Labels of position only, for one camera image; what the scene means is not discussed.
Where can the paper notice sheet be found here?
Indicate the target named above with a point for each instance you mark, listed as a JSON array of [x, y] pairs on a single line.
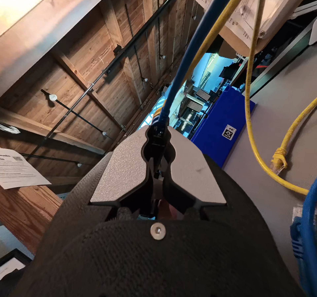
[[19, 170]]

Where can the instruction sheet stand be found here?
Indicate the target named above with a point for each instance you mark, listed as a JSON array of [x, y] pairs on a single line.
[[272, 9]]

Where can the blue plastic bin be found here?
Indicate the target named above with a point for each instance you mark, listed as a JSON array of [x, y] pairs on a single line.
[[218, 118]]

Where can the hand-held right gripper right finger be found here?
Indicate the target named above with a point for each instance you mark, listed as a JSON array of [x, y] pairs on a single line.
[[193, 173]]

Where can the black network splitter box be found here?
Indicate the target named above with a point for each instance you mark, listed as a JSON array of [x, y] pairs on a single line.
[[157, 148]]

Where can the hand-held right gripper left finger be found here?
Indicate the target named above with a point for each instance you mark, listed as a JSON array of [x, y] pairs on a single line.
[[121, 173]]

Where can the white ceiling spotlight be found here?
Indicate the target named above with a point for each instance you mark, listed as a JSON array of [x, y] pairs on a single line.
[[52, 97]]

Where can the grey desk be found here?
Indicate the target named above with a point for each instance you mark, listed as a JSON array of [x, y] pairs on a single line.
[[267, 202]]

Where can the wooden post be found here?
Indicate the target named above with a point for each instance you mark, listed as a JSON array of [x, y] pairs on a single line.
[[24, 215]]

